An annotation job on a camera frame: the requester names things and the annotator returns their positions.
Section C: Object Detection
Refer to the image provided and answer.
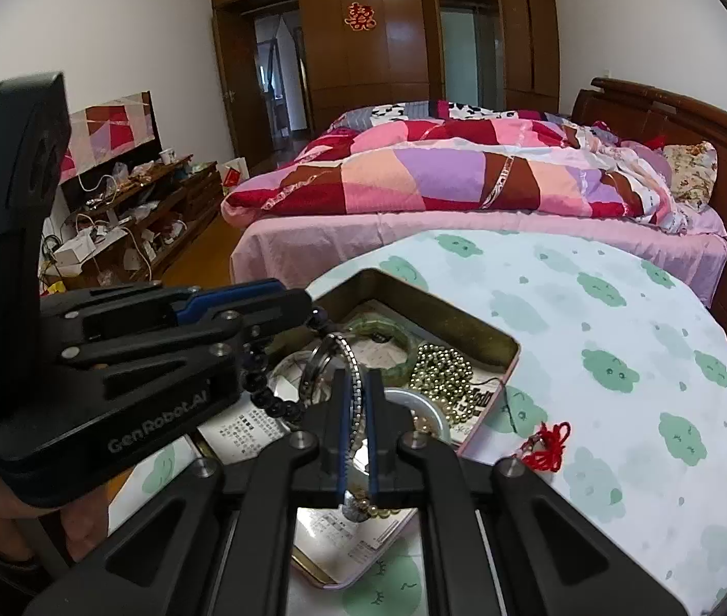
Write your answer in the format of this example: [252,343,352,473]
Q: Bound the pale jade bangle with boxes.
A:
[385,387,451,444]

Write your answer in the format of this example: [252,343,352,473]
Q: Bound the dark purple bead bracelet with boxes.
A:
[238,304,330,429]

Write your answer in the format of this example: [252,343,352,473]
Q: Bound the rhinestone silver bangle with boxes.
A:
[330,332,365,460]

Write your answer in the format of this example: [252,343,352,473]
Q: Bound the gold metal bead chain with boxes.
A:
[408,342,478,429]

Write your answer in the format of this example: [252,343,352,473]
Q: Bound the red knot tassel charm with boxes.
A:
[515,421,572,474]

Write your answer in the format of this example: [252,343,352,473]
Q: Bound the person's left hand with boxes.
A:
[0,480,109,561]

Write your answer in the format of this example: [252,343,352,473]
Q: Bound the gold metal tin box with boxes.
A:
[186,267,523,591]

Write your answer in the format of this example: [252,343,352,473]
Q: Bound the printed paper leaflet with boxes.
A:
[213,334,494,613]

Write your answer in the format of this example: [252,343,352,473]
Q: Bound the pink bed sheet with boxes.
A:
[230,208,727,306]

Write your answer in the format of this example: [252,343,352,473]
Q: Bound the wooden tv cabinet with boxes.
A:
[39,157,221,294]

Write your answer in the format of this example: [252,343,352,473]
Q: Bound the red white gift bag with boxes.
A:
[216,157,250,196]

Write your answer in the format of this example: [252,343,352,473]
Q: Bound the television with patchwork cover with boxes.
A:
[60,90,162,211]

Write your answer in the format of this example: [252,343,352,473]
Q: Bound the cloud print tablecloth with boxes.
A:
[106,228,727,616]

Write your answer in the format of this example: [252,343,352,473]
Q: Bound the patchwork pink quilt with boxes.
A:
[221,102,688,235]

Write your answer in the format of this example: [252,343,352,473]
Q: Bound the red double happiness sticker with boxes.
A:
[344,2,377,32]

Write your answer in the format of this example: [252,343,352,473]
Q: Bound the brown wooden wardrobe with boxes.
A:
[212,0,560,164]

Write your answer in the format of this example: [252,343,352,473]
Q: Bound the floral pillow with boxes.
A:
[661,141,717,213]

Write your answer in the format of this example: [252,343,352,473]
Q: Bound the wooden bed headboard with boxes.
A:
[571,78,727,229]

